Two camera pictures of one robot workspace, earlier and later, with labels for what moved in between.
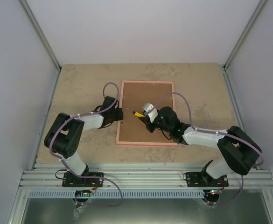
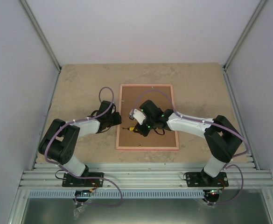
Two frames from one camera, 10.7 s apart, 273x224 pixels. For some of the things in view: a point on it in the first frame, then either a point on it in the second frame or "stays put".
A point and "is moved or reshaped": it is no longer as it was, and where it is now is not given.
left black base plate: [71, 180] stays put
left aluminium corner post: [40, 32] stays put
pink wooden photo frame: [134, 95] is moved or reshaped
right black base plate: [204, 179] stays put
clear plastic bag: [77, 211] stays put
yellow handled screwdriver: [136, 113] is moved or reshaped
